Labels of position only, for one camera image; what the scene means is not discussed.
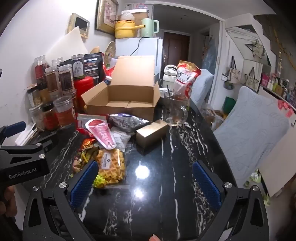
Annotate woven straw plate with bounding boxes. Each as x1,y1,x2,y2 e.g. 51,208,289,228
103,41,116,64

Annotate yellow puffed snack bag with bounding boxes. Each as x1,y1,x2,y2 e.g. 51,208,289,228
94,148,127,185

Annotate green bag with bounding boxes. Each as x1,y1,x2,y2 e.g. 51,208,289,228
223,97,238,114

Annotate red plastic container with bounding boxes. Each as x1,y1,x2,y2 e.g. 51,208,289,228
74,76,101,112

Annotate white paper sheets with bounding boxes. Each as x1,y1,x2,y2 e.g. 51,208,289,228
15,123,44,145

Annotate white foam board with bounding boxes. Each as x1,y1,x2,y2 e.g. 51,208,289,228
45,26,89,63

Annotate wooden framed wall screen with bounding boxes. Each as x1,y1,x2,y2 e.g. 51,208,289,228
67,13,90,38

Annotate white patterned bread packet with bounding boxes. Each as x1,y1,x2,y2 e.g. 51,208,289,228
111,129,132,152

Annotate white insulated kettle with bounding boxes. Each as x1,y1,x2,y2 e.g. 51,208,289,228
162,65,178,88

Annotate white refrigerator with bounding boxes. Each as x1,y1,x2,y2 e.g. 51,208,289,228
115,37,163,80

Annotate plastic bag of goods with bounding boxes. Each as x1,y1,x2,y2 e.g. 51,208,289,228
200,103,224,131

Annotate black power cable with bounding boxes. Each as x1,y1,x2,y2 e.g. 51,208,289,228
131,37,144,56

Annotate dark brown door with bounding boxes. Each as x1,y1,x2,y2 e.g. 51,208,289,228
163,31,191,70

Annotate large red white snack bag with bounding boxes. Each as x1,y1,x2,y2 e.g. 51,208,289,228
174,60,202,99

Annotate brown carton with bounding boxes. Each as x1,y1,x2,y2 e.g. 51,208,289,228
118,10,149,26

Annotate red pink snack packet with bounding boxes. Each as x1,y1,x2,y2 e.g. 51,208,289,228
84,119,116,149

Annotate green electric kettle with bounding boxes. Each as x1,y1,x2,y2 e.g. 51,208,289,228
141,18,159,38

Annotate glass mug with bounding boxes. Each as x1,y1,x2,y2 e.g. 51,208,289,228
163,92,189,127

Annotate canvas tote bag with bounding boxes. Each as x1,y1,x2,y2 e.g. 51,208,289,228
223,56,242,90

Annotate yellow pot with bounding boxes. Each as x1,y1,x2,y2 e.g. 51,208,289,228
115,20,145,39

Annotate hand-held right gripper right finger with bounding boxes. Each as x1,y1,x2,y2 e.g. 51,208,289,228
192,160,270,241

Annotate large pale board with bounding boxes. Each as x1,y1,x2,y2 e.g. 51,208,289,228
258,128,296,198

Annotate pink sticky notes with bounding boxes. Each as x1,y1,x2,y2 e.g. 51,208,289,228
277,100,296,127

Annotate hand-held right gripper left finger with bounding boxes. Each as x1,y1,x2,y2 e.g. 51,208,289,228
22,160,100,241

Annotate pile of wrapped candies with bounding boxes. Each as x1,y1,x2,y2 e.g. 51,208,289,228
72,148,107,189

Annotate red yellow snack packet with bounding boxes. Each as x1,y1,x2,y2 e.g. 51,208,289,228
80,130,97,150

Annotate red white sealed packet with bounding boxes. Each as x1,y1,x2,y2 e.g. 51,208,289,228
77,113,109,130

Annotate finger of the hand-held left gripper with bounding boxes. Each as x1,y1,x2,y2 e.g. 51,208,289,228
30,136,60,155
0,121,26,146

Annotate row of cosmetic bottles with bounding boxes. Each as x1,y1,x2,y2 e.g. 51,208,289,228
260,72,296,105

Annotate gold rectangular box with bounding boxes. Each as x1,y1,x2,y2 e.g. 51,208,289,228
136,120,169,149

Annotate light blue covered chair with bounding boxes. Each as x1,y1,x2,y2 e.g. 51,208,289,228
191,69,214,107
213,86,290,184

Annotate black coffee bag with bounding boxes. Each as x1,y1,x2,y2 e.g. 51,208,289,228
84,52,103,83

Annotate red plastic bag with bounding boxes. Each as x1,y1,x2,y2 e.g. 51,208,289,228
102,64,116,77

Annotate cardboard box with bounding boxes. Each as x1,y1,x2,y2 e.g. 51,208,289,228
80,56,160,122

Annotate framed picture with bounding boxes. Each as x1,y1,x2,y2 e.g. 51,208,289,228
94,0,120,36

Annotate silver purple snack bag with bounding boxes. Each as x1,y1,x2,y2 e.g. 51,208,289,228
109,113,149,133

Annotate cluster of plastic spice jars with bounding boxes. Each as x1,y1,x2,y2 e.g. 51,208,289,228
26,54,85,131

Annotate person's left hand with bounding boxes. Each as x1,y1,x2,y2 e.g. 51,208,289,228
0,185,18,223

